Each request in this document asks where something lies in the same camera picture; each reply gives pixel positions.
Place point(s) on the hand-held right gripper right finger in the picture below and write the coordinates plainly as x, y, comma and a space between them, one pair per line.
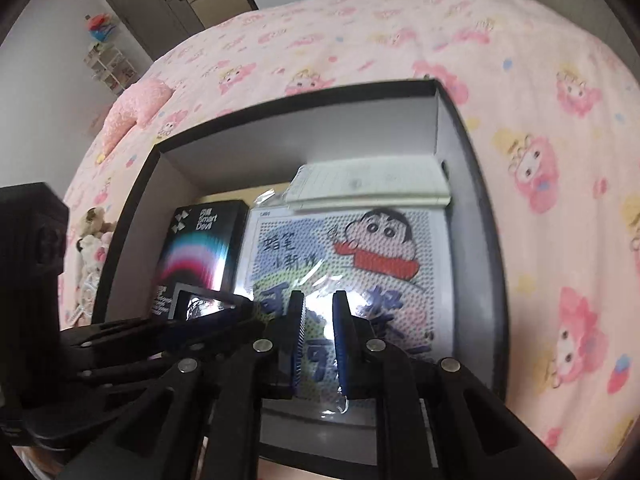
342, 345

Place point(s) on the pink cartoon printed blanket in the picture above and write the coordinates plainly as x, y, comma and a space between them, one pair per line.
550, 110

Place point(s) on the brown teddy bear plush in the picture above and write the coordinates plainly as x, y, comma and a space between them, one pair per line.
95, 217

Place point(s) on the black container box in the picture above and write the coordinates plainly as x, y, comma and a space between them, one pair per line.
470, 240

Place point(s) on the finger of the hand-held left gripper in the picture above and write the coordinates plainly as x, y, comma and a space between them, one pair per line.
150, 330
150, 362

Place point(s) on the white shelf rack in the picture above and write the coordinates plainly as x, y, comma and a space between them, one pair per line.
107, 60

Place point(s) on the white plush toy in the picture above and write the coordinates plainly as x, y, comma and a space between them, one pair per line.
90, 247

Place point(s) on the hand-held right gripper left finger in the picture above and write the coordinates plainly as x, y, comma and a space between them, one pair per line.
298, 345

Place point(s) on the cartoon bead picture pack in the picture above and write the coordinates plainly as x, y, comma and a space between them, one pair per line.
380, 245

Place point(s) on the pink plush pillow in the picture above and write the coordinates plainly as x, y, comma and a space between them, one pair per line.
135, 105

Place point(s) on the white spiral notebook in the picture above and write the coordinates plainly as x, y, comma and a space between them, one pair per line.
370, 180

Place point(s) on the black rainbow print box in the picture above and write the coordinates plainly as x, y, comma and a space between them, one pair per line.
200, 240

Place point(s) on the dark grey door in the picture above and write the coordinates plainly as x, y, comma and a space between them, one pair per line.
145, 5

